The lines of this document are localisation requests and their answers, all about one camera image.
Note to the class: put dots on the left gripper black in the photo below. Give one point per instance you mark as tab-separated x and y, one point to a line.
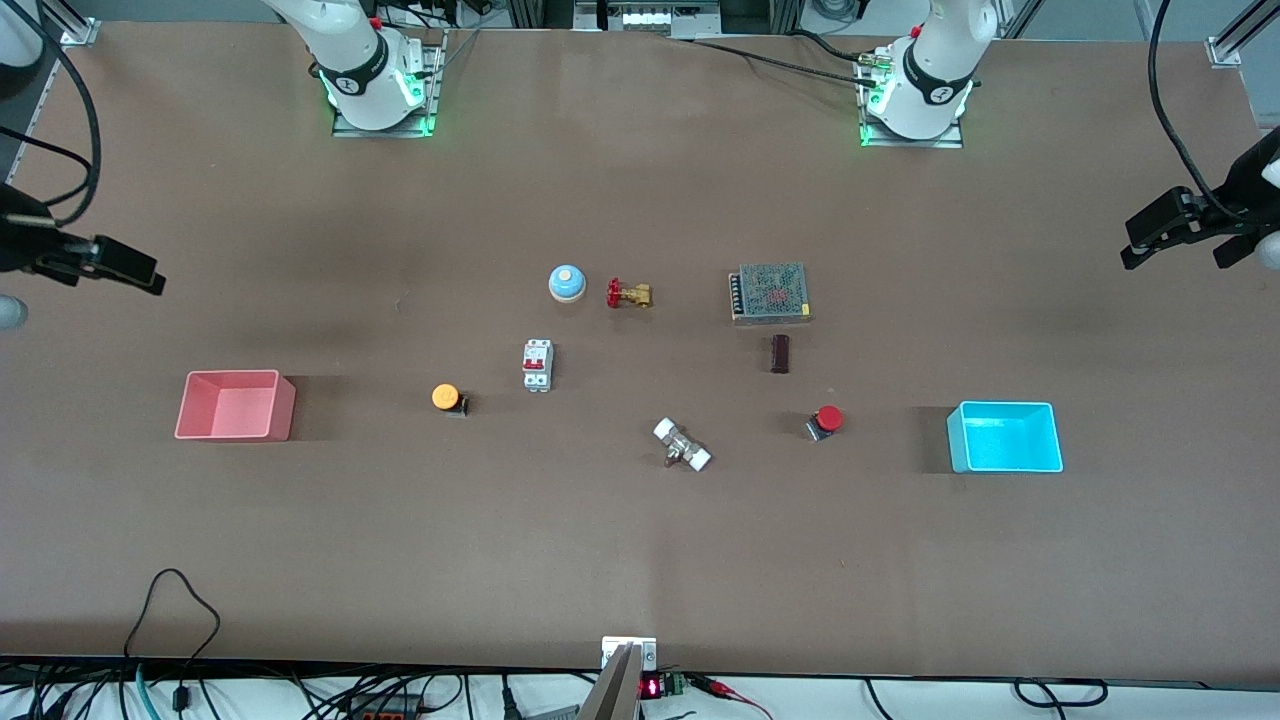
1243	187

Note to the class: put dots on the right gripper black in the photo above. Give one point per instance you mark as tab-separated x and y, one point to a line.
22	245

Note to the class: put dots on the yellow push button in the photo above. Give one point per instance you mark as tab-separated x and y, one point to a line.
444	396

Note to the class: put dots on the red push button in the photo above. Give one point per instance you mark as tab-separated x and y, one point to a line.
829	418

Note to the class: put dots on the pink plastic bin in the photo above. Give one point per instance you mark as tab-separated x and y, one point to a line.
235	410

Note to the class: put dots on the aluminium profile corner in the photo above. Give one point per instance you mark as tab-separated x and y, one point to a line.
1235	40
80	32

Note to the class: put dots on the cyan plastic bin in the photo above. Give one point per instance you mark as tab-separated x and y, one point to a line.
1005	440

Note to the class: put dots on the metal mesh power supply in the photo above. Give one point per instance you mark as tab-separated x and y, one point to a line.
770	293

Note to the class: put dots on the dark brown relay block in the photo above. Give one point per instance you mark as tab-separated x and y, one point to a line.
780	355

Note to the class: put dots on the white circuit breaker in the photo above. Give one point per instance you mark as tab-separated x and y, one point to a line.
537	365

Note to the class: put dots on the blue round bell button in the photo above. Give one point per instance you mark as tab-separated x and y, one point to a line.
566	283

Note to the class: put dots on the orange connector block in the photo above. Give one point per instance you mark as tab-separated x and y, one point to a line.
385	712

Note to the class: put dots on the metal valve white ends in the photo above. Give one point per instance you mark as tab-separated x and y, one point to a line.
682	445

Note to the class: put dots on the grey power strip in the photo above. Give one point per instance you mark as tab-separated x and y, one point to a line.
650	18

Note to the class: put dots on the grey flat box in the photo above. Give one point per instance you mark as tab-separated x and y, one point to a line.
550	714

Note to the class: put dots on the red clip lead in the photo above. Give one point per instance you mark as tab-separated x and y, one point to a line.
722	688

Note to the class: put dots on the red digit display module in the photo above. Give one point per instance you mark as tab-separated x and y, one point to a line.
651	688

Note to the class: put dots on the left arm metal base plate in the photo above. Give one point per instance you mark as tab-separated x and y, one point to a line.
950	142

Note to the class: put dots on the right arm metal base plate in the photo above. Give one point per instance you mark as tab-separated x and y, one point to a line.
350	128

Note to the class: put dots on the grey camera post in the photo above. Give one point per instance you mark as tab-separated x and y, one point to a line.
612	700

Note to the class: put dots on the white mounting bracket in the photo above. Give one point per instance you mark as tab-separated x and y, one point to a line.
650	655

